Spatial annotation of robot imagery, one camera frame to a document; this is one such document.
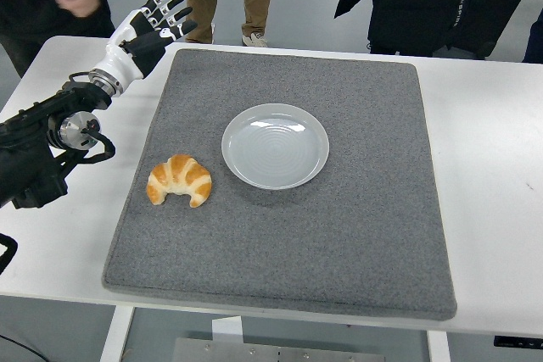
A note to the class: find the croissant bread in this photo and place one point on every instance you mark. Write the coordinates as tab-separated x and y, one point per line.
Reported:
178	175

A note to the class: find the grey metal plate with screws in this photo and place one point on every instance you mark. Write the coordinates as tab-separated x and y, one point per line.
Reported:
263	351

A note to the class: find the person in black coat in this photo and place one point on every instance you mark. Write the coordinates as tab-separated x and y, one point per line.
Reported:
407	1

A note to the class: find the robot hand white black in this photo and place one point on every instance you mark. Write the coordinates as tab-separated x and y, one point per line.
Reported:
123	59

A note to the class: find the grey felt mat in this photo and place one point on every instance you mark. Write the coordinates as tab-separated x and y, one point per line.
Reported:
275	243

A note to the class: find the white table leg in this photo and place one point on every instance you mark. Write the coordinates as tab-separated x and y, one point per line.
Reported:
438	347
116	336

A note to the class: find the person in black clothing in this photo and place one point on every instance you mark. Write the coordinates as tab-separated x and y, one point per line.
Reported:
25	6

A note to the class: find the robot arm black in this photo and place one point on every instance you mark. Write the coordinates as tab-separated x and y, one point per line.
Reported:
25	129

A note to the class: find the black table control panel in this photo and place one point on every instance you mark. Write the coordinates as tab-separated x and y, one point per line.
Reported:
517	341

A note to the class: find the person in dark blue trousers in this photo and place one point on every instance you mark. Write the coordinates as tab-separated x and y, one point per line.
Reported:
535	44

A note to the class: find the pale grey round plate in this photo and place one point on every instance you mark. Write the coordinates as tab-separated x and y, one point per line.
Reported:
275	150

